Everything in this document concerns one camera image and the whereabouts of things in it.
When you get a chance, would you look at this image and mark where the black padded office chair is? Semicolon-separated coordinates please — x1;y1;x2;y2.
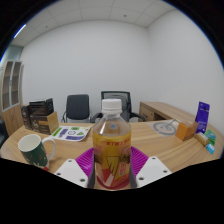
61;94;92;124

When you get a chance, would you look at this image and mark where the small dark brown box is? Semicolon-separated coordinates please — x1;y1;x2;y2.
20;104;33;130

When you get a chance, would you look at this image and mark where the wooden side desk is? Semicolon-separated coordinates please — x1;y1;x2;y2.
138;101;198;125

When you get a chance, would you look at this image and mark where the yellow-labelled drink bottle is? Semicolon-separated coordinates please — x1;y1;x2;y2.
92;98;133;191

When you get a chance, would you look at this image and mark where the grey round disc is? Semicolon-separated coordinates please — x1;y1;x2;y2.
153;119;179;137

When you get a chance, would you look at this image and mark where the wooden glass-door cabinet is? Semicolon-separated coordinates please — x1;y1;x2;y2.
0;60;25;137

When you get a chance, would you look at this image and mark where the white printed sticker sheet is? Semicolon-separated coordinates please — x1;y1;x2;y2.
49;125;93;142

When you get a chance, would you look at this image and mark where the flat round red coaster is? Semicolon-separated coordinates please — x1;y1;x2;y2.
95;178;132;191

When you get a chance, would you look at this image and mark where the orange wooden box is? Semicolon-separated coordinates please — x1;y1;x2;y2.
175;120;200;142

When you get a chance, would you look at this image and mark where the green small box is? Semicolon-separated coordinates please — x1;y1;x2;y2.
203;129;218;146

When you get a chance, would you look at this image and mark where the purple upright box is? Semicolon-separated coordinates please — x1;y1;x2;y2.
194;101;211;134

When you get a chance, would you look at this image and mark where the black mesh office chair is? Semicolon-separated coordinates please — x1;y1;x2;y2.
90;90;148;124

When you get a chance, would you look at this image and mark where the rectangular ceiling light panel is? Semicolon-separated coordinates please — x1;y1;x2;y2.
13;23;28;39

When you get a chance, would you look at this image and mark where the green and white mug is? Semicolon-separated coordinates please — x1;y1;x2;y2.
17;133;57;171

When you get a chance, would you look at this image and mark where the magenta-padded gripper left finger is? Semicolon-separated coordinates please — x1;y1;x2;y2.
53;147;97;189

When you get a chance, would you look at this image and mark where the yellow small box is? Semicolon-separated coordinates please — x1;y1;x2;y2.
194;131;210;147

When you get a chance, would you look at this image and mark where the brown and tan box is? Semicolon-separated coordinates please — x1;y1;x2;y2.
29;111;60;136

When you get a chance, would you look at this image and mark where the black printed box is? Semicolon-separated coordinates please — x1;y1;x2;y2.
28;97;55;117

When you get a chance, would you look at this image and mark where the blue small packet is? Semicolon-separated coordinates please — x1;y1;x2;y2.
205;143;216;155

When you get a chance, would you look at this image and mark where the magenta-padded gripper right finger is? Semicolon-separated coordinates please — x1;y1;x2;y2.
129;145;173;188

